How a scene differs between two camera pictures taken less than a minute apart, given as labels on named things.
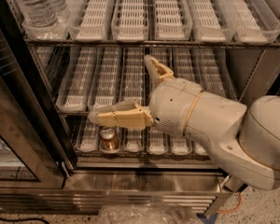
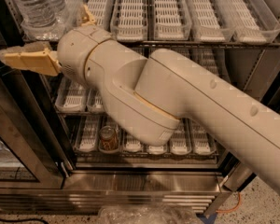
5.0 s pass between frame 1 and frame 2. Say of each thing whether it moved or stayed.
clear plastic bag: stayed
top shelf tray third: stayed
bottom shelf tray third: stayed
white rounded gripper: moved
